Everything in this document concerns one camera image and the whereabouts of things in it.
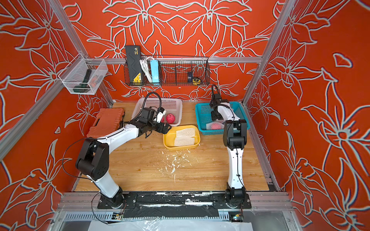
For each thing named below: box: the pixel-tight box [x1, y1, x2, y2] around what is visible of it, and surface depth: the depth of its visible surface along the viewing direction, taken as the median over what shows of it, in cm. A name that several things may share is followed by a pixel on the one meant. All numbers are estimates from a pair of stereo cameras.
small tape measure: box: [192, 77, 201, 86], surface depth 96 cm
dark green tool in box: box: [72, 68, 92, 93], surface depth 83 cm
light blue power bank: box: [150, 59, 160, 83], surface depth 92 cm
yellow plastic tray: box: [162, 125, 201, 152], surface depth 96 cm
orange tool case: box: [86, 107, 125, 138], surface depth 105 cm
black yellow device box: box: [125, 45, 144, 87], surface depth 89 cm
